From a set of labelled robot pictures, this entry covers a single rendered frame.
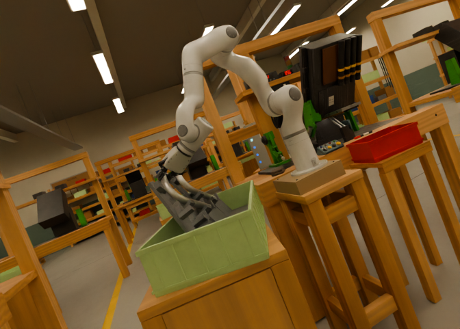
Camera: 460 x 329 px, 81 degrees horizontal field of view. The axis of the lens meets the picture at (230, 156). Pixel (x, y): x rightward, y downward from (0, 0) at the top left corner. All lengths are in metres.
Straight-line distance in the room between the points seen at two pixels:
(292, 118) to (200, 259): 0.76
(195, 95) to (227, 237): 0.60
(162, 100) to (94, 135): 3.06
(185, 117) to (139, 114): 10.96
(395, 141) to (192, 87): 1.12
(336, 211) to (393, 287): 0.45
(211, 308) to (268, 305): 0.19
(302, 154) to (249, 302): 0.70
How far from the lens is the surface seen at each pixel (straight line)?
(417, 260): 1.82
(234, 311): 1.01
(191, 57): 1.24
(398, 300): 1.62
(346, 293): 1.43
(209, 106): 2.21
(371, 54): 8.76
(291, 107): 1.30
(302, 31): 2.72
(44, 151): 12.36
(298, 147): 1.34
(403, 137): 1.74
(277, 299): 1.01
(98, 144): 11.95
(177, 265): 0.98
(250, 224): 0.89
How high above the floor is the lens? 1.16
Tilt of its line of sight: 2 degrees down
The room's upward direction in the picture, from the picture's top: 22 degrees counter-clockwise
